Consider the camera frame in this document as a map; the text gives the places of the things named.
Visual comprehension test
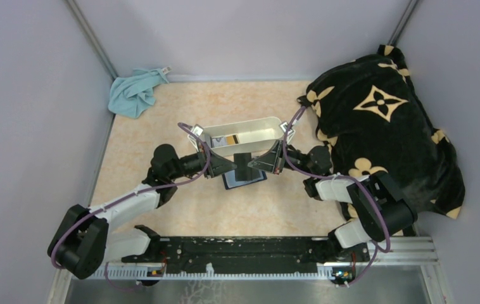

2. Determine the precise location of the black gold patterned blanket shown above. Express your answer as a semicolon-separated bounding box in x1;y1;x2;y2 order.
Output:
298;45;465;219

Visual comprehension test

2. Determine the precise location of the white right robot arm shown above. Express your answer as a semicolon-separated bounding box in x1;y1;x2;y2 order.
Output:
248;140;417;252

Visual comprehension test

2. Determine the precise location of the white card in bin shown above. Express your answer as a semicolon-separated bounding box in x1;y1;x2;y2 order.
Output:
211;137;229;148

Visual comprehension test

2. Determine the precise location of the black glossy credit card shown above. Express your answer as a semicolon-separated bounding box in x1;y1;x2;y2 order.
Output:
233;153;255;181

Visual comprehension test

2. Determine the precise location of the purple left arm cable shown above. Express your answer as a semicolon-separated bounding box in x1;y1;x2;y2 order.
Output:
50;122;212;292

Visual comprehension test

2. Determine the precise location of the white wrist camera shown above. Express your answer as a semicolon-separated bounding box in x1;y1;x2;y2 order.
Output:
187;124;205;150
279;121;296;144

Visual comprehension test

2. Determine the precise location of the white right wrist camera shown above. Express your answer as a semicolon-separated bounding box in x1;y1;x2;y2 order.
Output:
279;121;296;144

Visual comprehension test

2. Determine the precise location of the blue leather card holder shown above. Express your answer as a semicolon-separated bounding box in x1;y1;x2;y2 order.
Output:
222;170;267;190

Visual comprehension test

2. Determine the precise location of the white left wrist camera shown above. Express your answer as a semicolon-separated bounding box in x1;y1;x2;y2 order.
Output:
187;124;205;150

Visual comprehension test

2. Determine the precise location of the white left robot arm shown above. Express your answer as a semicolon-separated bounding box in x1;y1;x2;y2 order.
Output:
47;144;237;279

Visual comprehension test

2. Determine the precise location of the light blue cloth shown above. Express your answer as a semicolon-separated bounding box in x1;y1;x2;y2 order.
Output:
108;66;172;119

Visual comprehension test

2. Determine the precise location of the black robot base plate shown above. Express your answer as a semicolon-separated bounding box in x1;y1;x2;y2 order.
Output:
121;236;370;275

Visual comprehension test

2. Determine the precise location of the white oval plastic bin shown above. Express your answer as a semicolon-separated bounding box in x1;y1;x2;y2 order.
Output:
203;117;284;158

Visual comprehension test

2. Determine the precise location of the aluminium frame rail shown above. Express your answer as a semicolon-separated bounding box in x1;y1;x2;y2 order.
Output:
86;237;438;284

